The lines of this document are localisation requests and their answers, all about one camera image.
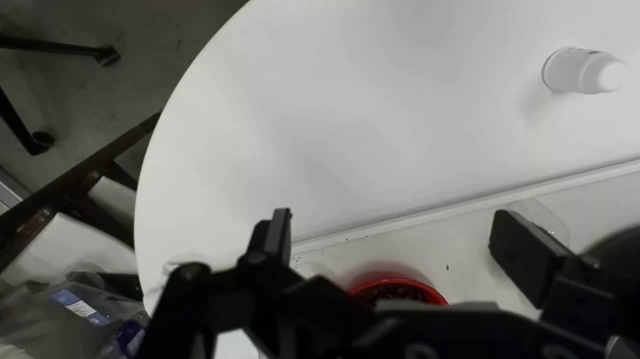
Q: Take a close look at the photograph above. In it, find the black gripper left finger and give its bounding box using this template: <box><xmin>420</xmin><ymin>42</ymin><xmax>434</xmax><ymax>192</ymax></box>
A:
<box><xmin>136</xmin><ymin>208</ymin><xmax>294</xmax><ymax>359</ymax></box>

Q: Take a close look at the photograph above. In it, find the white plastic tray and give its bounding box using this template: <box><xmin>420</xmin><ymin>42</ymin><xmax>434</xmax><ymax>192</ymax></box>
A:
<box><xmin>292</xmin><ymin>160</ymin><xmax>640</xmax><ymax>315</ymax></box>

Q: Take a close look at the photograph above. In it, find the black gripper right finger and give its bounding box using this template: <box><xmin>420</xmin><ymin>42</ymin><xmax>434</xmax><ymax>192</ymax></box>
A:
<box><xmin>488</xmin><ymin>210</ymin><xmax>640</xmax><ymax>343</ymax></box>

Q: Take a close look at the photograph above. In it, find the clear plastic bag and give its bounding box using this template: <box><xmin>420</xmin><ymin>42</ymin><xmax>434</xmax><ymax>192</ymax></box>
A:
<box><xmin>0</xmin><ymin>271</ymin><xmax>150</xmax><ymax>359</ymax></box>

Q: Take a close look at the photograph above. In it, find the small white pill bottle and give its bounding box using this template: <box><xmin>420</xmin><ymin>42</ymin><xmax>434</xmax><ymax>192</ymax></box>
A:
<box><xmin>542</xmin><ymin>48</ymin><xmax>629</xmax><ymax>94</ymax></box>

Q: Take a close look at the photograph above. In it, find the red plastic bowl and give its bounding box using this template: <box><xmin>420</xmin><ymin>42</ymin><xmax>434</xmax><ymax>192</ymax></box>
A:
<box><xmin>348</xmin><ymin>273</ymin><xmax>448</xmax><ymax>307</ymax></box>

